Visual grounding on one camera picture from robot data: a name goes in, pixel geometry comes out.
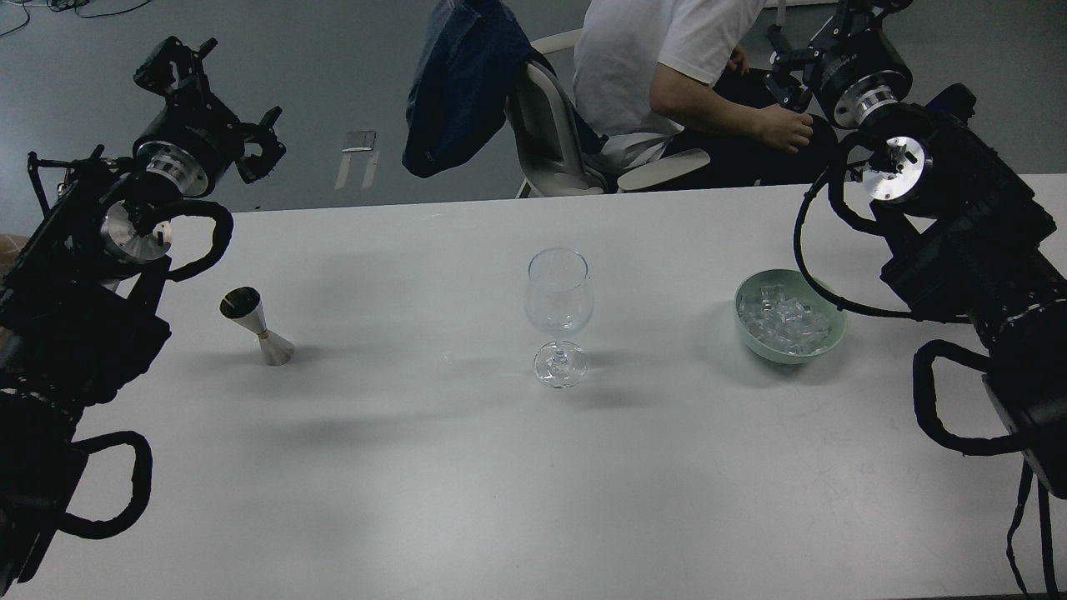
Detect grey office chair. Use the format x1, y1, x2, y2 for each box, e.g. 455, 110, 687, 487
504, 60, 710, 198

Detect green bowl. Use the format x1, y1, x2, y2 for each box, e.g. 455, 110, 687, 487
733, 269, 849, 366

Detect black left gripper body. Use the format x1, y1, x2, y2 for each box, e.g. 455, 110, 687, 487
133, 84, 244, 198

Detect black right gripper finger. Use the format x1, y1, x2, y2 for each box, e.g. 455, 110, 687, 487
824, 1, 914, 38
765, 23, 816, 113

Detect person's hand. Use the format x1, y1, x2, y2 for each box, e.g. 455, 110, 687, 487
754, 105, 814, 153

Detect steel cocktail jigger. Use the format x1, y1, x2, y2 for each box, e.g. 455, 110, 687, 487
218, 287, 296, 366

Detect dark blue jacket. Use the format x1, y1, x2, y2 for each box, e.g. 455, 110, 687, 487
403, 1, 556, 178

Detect pile of ice cubes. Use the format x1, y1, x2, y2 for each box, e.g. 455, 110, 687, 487
737, 284, 837, 356

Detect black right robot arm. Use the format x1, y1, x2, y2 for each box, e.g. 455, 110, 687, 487
764, 1, 1066, 599

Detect beige checkered sofa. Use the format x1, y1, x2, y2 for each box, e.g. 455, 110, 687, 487
0, 234, 29, 278

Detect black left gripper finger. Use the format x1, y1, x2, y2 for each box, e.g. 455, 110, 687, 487
235, 106, 287, 185
133, 37, 218, 105

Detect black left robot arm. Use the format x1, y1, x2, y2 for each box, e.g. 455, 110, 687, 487
1, 37, 286, 593

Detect black floor cables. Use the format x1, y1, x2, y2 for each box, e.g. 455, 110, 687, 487
0, 0, 155, 38

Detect person in white shirt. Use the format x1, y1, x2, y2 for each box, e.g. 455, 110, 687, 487
573, 1, 837, 189

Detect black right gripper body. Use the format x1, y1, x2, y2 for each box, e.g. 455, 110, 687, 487
803, 22, 912, 130

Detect clear wine glass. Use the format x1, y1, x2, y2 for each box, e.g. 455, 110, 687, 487
523, 247, 594, 390

